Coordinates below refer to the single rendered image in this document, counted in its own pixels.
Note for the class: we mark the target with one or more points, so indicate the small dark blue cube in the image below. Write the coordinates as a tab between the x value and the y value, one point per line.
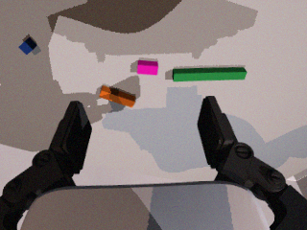
27	46

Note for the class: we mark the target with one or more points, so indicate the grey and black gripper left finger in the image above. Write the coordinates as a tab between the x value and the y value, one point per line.
65	157

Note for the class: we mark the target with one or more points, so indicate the magenta block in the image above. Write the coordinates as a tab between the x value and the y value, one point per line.
147	67

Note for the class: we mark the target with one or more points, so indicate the dark green rod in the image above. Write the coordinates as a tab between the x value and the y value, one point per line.
209	74

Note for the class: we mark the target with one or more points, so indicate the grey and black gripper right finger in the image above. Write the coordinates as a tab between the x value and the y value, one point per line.
235	162

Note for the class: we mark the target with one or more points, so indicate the orange block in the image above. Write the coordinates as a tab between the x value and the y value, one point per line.
117	96

